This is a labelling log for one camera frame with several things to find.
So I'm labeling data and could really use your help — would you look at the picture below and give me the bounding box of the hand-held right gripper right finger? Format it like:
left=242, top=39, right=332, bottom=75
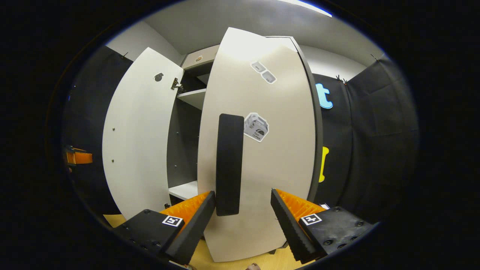
left=271, top=189, right=375, bottom=265

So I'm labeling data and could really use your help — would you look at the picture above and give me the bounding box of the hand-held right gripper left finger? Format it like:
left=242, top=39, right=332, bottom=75
left=112, top=191, right=217, bottom=266

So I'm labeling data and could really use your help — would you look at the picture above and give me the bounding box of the white cabinet door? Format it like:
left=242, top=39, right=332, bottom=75
left=102, top=47, right=184, bottom=220
left=198, top=27, right=317, bottom=263

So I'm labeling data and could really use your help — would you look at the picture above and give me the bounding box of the white cabinet shelf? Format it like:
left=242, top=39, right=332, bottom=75
left=168, top=181, right=198, bottom=201
left=176, top=88, right=207, bottom=110

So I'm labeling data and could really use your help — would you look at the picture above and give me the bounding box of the grey and white cabinet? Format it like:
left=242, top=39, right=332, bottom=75
left=167, top=36, right=324, bottom=255

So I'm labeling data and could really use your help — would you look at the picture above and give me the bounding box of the beige cabinet drawer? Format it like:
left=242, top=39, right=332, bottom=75
left=183, top=45, right=220, bottom=70

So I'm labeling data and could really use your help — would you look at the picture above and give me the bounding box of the black backdrop cloth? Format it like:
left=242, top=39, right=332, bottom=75
left=311, top=56, right=419, bottom=225
left=62, top=47, right=134, bottom=214

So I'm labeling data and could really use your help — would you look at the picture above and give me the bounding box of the long ceiling light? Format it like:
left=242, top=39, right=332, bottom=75
left=277, top=0, right=333, bottom=18

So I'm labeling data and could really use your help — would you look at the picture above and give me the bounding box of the black right door handle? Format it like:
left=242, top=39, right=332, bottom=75
left=216, top=114, right=245, bottom=217

